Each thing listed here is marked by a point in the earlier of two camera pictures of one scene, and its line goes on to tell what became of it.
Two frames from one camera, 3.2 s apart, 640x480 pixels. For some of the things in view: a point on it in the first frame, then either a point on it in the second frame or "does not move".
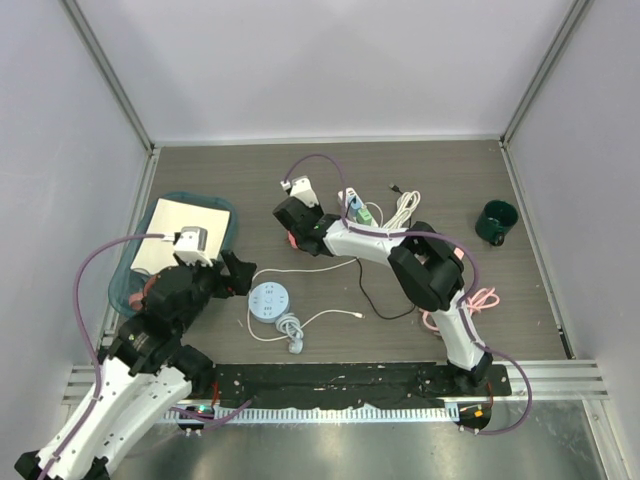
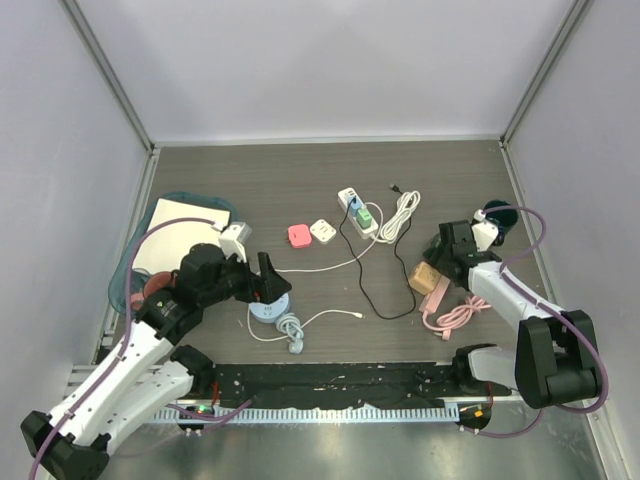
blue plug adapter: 354,207 does not move
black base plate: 348,383 does not move
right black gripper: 316,209 → 441,263
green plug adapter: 363,217 does not move
